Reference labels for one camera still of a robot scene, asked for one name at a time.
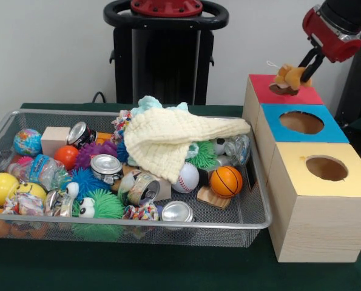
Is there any yellow smiley face ball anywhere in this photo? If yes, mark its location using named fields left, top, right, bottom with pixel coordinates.
left=15, top=181, right=47, bottom=201

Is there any small white baseball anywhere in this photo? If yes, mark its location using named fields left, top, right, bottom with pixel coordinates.
left=171, top=162, right=200, bottom=193

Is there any shallow clear mesh bin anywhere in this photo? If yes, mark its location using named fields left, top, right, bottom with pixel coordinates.
left=0, top=109, right=274, bottom=249

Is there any small orange basketball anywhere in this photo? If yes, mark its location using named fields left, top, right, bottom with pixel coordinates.
left=209, top=166, right=244, bottom=199

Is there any tan brown plush toy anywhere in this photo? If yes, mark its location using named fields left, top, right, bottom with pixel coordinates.
left=266, top=60, right=313, bottom=92

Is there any black crushed soda can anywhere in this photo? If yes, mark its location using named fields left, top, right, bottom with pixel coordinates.
left=90, top=153, right=124, bottom=185

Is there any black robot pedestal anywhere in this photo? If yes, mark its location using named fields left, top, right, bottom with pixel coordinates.
left=103, top=0, right=229, bottom=106

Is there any green fuzzy toy with eyes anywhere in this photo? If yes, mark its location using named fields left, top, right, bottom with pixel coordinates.
left=72, top=189, right=126, bottom=219

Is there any plain yellow ball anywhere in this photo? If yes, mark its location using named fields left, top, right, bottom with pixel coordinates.
left=0, top=172, right=20, bottom=207

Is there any wooden box with three holes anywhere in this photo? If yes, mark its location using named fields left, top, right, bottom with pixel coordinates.
left=242, top=73, right=361, bottom=263

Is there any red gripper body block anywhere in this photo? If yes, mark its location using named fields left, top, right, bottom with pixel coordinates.
left=302, top=7, right=361, bottom=64

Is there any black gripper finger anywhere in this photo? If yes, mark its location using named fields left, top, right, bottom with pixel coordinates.
left=301, top=53, right=325, bottom=83
left=297, top=48, right=316, bottom=69

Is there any silver crushed can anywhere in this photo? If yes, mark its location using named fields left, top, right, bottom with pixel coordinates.
left=160, top=201, right=195, bottom=223

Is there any cream waffle cloth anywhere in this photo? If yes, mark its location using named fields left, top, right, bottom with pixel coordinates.
left=123, top=107, right=251, bottom=184

